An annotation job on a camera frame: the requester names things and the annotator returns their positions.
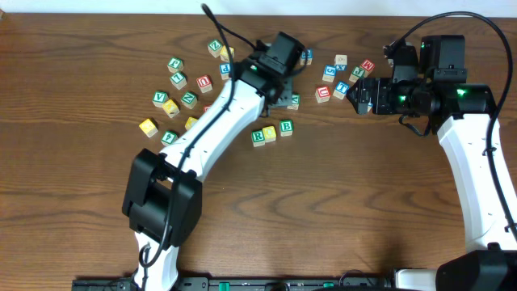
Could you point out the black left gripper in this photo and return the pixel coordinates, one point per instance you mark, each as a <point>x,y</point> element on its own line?
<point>285,95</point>

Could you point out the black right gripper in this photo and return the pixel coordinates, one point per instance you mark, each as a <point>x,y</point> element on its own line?
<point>385,87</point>

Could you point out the green B wooden block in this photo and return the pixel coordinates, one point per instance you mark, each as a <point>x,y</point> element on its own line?
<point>286,128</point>

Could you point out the yellow O wooden block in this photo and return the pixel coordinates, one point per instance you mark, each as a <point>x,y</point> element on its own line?
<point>269,133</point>

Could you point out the green R wooden block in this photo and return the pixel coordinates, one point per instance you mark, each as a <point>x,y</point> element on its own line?
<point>258,138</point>

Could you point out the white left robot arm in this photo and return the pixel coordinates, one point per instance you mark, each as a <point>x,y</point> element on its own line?
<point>163,197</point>

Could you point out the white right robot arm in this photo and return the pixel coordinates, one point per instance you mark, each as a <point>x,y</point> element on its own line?
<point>432,82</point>

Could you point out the green V wooden block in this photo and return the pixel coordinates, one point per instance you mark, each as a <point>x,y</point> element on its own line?
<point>296,100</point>

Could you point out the red M wooden block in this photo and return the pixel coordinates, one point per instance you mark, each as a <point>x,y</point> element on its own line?
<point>368,66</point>

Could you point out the green J wooden block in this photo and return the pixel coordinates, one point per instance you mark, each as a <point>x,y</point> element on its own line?
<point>356,74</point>

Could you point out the red U wooden block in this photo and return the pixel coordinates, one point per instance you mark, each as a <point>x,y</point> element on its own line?
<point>322,94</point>

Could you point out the blue T wooden block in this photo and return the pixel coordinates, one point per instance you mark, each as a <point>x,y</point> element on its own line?
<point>341,90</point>

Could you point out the blue D wooden block right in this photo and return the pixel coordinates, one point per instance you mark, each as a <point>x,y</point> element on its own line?
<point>306,57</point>

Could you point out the blue 5 wooden block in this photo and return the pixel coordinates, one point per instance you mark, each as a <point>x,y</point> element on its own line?
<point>329,73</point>

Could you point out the blue X wooden block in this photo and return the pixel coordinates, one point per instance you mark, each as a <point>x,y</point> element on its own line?
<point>340,62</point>

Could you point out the blue P wooden block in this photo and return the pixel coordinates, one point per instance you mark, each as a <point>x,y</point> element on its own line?
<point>225,70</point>

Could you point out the yellow block near Z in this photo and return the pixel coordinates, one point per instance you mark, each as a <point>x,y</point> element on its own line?
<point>226,53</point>

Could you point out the red U block left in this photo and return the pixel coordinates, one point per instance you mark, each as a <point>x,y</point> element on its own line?
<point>204,83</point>

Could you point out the green Z wooden block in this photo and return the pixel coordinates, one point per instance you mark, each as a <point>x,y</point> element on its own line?
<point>215,47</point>

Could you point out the green N wooden block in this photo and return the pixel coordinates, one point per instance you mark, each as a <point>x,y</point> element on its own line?
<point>189,100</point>

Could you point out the yellow block near 4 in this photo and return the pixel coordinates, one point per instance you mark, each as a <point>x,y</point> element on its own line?
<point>191,121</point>

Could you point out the green 7 wooden block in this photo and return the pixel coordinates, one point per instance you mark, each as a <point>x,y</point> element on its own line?
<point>178,80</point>

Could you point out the green J block left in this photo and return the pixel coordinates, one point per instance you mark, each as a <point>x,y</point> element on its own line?
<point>175,65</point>

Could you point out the yellow block near N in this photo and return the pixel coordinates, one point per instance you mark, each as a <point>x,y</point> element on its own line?
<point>170,108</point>

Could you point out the green 4 wooden block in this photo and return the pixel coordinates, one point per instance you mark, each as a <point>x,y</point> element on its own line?
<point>169,138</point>

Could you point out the green V block left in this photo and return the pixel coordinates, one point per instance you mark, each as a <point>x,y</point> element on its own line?
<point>159,98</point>

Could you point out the yellow block far left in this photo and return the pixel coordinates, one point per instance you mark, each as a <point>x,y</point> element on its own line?
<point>148,127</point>

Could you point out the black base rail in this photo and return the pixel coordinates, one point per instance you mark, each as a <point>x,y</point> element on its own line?
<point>231,284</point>

